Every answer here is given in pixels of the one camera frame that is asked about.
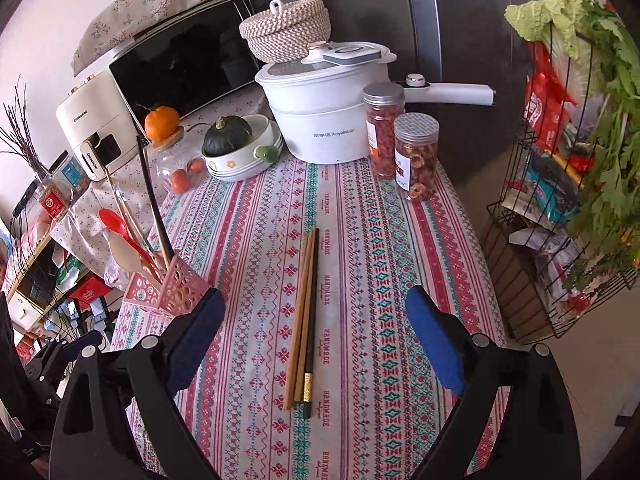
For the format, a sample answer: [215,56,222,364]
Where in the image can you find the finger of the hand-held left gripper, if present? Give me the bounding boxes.
[25,330,101,411]

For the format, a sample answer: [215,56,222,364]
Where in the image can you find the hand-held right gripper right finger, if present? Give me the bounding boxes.
[404,285,583,480]

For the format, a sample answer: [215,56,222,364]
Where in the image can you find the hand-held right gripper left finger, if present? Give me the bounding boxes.
[50,287,227,480]

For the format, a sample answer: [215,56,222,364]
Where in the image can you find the pink perforated utensil holder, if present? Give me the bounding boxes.
[122,255,218,317]

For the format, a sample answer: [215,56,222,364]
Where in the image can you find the white plastic spoon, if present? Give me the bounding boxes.
[109,234,161,291]

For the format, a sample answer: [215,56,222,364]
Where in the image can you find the red plastic spoon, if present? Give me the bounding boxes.
[98,208,156,271]

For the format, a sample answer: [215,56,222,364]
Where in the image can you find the patterned striped tablecloth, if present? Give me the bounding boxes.
[110,152,511,480]

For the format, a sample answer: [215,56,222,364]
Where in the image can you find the red box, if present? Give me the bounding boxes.
[67,285,108,313]

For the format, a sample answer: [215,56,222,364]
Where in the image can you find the floral side table cloth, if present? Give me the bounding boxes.
[50,85,271,291]

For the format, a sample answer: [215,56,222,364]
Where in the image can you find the red label jar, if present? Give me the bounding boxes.
[35,175,73,223]

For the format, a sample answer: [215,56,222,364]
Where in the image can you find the jar of dried fruit rings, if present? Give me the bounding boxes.
[393,112,441,202]

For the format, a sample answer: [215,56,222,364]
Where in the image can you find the glass jar with wooden lid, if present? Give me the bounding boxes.
[150,127,208,195]

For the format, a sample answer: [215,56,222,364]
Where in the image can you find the blue snack packet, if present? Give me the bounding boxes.
[525,152,583,223]

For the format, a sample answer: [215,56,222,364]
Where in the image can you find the blue label box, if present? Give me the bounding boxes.
[47,150,93,198]

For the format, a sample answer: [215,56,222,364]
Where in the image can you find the jar of red berries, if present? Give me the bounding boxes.
[362,82,406,181]

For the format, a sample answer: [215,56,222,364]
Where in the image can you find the green pumpkin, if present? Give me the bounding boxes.
[201,116,253,157]

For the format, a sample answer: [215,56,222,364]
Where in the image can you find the dried branches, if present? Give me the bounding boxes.
[0,75,51,186]

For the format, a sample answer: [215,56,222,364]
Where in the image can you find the orange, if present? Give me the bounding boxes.
[144,105,180,143]

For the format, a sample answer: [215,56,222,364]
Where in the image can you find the white electric cooking pot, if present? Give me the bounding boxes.
[255,41,497,165]

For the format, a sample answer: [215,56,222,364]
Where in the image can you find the white air fryer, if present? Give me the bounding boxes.
[55,71,141,182]

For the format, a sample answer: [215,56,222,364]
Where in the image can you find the leafy green herbs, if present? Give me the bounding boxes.
[565,0,640,293]

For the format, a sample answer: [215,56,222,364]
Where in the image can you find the red snack packet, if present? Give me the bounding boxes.
[522,42,573,153]

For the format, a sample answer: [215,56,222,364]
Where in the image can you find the black microwave oven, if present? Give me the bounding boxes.
[109,0,281,131]

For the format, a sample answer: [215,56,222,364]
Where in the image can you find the grey refrigerator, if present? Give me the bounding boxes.
[280,0,546,196]

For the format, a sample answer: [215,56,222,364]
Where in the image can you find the woven lidded basket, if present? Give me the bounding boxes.
[239,0,332,63]

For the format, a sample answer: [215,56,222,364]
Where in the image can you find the napa cabbage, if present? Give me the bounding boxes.
[504,0,608,91]

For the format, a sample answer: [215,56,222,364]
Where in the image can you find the black wire rack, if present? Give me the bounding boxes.
[482,10,640,346]

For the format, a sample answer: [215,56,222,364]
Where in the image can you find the white casserole dish green handle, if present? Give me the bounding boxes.
[202,114,285,182]

